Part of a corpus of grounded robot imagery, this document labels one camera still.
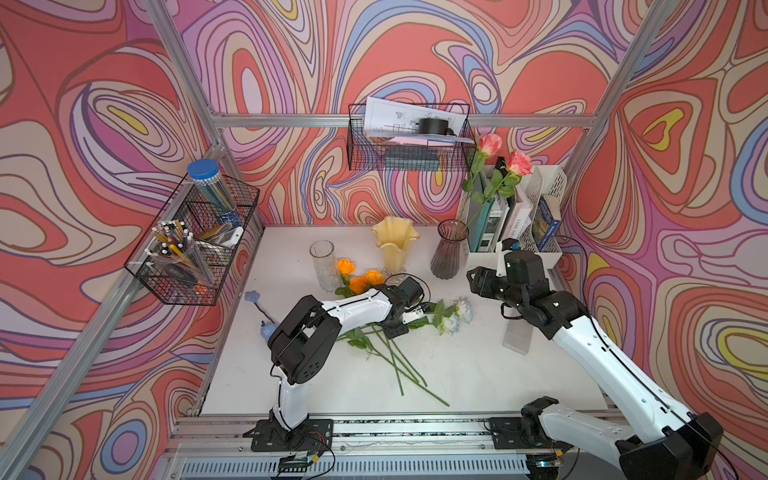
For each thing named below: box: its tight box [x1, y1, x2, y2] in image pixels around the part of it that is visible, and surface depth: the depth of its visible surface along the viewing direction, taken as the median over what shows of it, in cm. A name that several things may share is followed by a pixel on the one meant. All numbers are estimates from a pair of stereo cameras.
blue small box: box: [532, 195, 560, 252], surface depth 104 cm
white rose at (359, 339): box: [337, 328, 450, 407], surface depth 90 cm
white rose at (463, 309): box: [454, 297, 473, 324], surface depth 93 cm
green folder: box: [468, 174, 496, 253], surface depth 90 cm
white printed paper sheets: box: [364, 96, 475, 143], surface depth 88 cm
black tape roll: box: [415, 118, 457, 137], surface depth 84 cm
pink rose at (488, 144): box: [461, 133, 503, 229], surface depth 84 cm
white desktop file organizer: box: [460, 165, 567, 274], surface depth 97 cm
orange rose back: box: [337, 258, 356, 288], surface depth 104 cm
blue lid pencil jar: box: [187, 159, 241, 225], surface depth 75 cm
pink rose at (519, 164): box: [482, 150, 533, 205], surface depth 82 cm
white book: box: [502, 187, 533, 240], surface depth 91 cm
